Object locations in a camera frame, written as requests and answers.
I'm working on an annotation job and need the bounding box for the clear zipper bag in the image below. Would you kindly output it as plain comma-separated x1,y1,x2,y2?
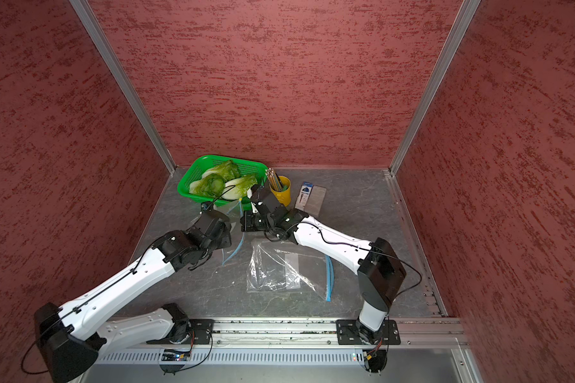
217,199,253,266
247,239,335,302

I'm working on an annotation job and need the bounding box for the chinese cabbage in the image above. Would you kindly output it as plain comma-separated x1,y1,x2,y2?
188,175,225,199
202,160,241,182
220,174,258,200

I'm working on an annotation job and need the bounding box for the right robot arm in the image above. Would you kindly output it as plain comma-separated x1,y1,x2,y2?
248,184,407,345

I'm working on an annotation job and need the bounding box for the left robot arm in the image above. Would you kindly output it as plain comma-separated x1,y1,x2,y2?
34,208,232,382

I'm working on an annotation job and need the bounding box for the chinese cabbage back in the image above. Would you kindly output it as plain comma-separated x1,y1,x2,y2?
202,160,241,182

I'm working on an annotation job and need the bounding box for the yellow pencil cup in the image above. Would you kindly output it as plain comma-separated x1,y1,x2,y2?
271,176,292,207

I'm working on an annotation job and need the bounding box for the white blue small box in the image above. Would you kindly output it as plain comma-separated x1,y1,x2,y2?
295,182,314,211

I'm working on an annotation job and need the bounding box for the green plastic basket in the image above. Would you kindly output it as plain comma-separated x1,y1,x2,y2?
177,155,268,210

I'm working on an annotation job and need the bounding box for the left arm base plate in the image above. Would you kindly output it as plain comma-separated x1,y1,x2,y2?
146,319,215,347

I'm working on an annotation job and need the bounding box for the aluminium front rail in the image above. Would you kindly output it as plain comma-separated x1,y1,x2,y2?
83,315,468,349

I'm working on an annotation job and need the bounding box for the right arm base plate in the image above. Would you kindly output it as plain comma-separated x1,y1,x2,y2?
335,319,401,346

